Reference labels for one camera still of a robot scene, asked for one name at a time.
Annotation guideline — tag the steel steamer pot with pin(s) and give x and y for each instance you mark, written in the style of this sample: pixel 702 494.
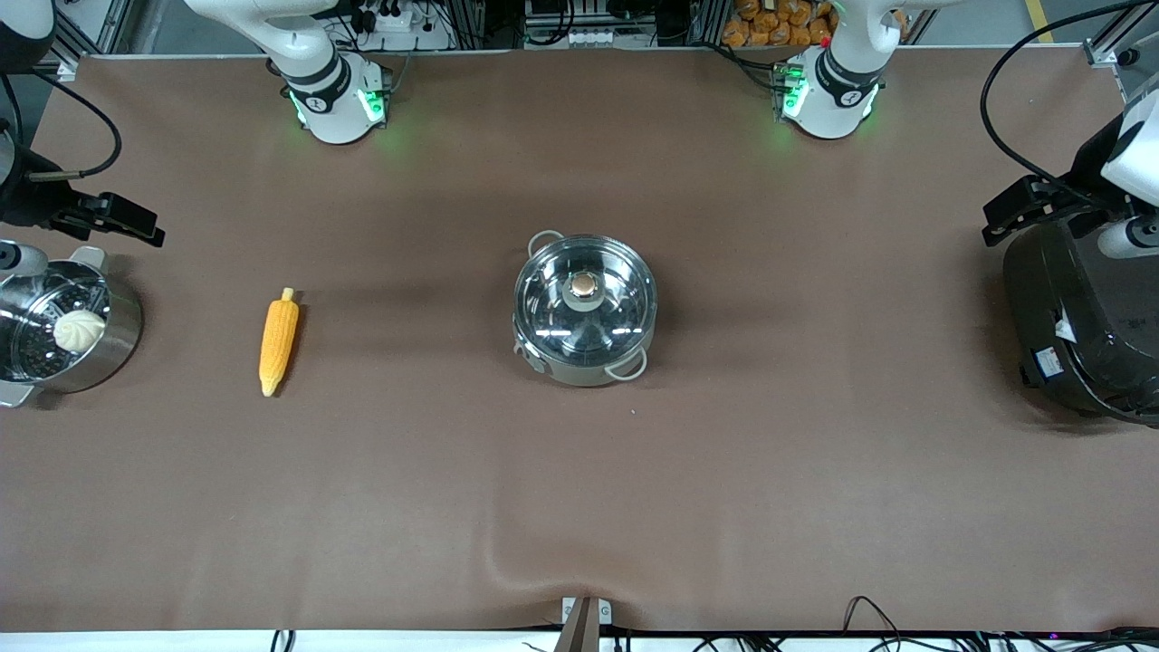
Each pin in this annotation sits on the steel steamer pot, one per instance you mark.
pixel 122 330

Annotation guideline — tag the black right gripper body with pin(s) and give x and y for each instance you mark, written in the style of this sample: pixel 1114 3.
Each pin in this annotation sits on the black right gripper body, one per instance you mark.
pixel 25 201

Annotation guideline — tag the aluminium frame profile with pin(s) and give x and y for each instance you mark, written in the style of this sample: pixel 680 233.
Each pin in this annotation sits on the aluminium frame profile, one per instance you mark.
pixel 77 45
pixel 1109 50

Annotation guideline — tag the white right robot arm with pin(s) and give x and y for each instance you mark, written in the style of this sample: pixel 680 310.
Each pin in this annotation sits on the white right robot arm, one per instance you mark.
pixel 330 100

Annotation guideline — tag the white power strip with plugs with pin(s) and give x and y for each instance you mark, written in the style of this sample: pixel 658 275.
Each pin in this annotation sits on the white power strip with plugs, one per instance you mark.
pixel 416 41

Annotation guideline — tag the white steamed bun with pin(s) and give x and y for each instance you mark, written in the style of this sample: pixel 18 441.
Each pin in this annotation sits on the white steamed bun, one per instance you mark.
pixel 80 330

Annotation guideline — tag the yellow corn cob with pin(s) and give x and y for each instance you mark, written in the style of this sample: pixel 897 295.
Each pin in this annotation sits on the yellow corn cob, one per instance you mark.
pixel 279 344

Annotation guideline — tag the black rice cooker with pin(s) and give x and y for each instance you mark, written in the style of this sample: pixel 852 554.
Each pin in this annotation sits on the black rice cooker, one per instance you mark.
pixel 1087 344

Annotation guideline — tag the glass pot lid with knob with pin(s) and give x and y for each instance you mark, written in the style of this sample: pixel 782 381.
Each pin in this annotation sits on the glass pot lid with knob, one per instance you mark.
pixel 616 308

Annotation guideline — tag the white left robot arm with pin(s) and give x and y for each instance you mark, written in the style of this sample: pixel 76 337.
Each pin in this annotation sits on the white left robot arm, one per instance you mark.
pixel 828 95

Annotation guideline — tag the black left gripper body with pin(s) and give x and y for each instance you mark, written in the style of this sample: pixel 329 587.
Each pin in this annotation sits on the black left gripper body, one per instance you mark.
pixel 1080 194

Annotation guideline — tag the table cover cloth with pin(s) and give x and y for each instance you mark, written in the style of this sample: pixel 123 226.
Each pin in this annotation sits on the table cover cloth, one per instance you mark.
pixel 579 498

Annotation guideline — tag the bag of orange snacks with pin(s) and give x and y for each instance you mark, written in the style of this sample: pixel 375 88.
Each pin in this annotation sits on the bag of orange snacks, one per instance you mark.
pixel 770 27

